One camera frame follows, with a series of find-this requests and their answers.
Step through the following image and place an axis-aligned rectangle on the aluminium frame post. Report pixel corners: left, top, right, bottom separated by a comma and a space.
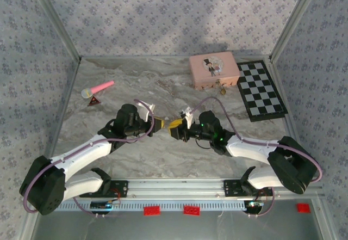
26, 0, 83, 61
268, 0, 326, 63

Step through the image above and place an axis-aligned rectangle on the small red triangle sign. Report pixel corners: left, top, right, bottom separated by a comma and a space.
86, 95, 102, 107

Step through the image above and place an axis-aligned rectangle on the chrome door handle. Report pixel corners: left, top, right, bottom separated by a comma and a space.
216, 79, 228, 96

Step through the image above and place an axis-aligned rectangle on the small circuit board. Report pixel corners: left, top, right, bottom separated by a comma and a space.
90, 200, 122, 211
244, 200, 265, 210

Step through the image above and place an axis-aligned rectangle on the pink toy microphone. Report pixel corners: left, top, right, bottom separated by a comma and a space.
81, 80, 115, 100

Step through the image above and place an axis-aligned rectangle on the slotted grey cable duct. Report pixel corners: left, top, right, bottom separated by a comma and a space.
54, 199, 300, 212

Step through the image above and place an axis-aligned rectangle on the black white chessboard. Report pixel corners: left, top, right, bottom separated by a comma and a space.
235, 59, 289, 123

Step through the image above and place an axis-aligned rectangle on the pink tin box with cartoon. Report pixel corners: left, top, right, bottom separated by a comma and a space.
189, 51, 241, 90

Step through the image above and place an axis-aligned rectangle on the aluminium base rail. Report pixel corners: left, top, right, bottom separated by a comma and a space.
110, 179, 228, 198

